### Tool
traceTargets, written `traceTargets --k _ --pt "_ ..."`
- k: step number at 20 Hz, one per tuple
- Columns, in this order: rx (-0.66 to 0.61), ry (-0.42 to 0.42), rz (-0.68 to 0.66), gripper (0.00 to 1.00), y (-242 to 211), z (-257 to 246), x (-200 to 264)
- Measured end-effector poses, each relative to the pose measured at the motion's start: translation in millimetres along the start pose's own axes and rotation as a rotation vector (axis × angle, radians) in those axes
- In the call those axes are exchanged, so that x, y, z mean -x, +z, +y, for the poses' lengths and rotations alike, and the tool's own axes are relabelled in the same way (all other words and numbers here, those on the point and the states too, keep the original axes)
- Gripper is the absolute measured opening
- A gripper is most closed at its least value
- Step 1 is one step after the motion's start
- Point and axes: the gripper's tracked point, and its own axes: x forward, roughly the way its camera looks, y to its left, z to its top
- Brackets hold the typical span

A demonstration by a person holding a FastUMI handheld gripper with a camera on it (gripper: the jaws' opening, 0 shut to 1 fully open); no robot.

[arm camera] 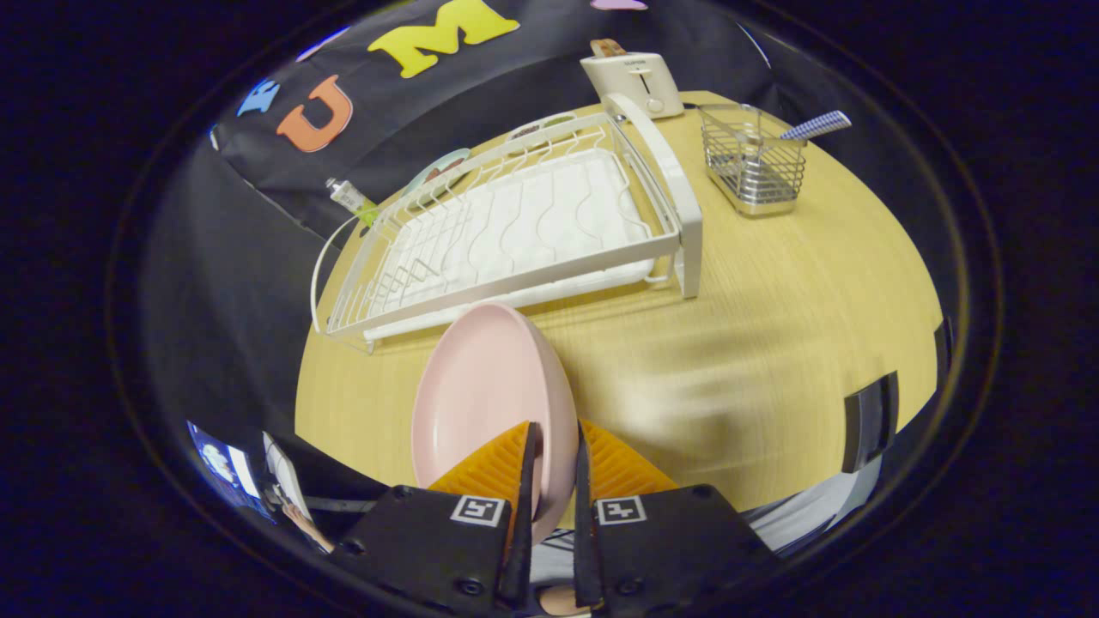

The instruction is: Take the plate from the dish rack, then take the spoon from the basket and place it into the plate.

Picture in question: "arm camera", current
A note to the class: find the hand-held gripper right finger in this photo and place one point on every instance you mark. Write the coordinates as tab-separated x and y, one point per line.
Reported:
670	549

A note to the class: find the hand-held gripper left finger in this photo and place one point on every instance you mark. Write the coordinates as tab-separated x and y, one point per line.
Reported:
429	549

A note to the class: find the pink plate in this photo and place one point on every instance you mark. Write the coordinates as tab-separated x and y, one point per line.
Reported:
481	395

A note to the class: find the teal plate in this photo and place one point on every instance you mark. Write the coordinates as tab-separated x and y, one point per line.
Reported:
429	176

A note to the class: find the computer monitor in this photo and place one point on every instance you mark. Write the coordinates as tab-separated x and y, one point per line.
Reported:
221	463

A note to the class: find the green and white bottle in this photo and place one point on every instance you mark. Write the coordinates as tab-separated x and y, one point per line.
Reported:
350	199

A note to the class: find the white divided food tray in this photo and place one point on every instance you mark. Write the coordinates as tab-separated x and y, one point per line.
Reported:
541	127

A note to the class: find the white toaster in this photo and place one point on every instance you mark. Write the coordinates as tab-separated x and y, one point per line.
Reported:
635	81

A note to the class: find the toast slice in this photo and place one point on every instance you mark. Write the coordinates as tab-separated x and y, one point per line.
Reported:
607	47

